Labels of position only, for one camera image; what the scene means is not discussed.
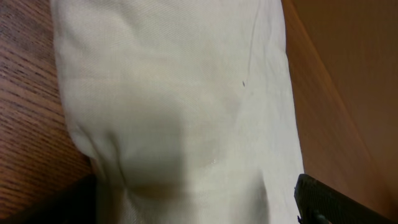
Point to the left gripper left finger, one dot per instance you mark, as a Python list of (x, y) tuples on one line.
[(74, 205)]

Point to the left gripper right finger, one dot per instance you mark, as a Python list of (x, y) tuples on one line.
[(320, 204)]

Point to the cream cloth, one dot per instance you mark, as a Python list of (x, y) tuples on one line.
[(184, 108)]

